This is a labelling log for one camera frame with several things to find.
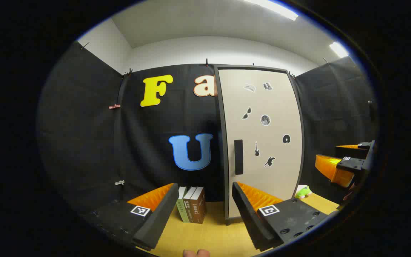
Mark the green book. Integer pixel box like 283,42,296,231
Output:
176,186,192,223

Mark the black door handle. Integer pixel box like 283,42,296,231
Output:
234,139,244,175

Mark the black backdrop cloth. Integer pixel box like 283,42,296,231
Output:
36,41,379,229

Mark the brown book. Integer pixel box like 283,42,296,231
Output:
183,187,207,224

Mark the ceiling light panel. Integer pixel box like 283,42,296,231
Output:
330,42,349,58
244,0,299,21

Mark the dark grey cabinet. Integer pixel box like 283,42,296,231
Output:
214,65,306,225

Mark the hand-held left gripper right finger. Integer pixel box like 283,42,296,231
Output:
232,181,329,251

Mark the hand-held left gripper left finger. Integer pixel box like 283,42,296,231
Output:
81,183,179,251

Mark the green plush toy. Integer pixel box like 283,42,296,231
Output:
295,185,313,200

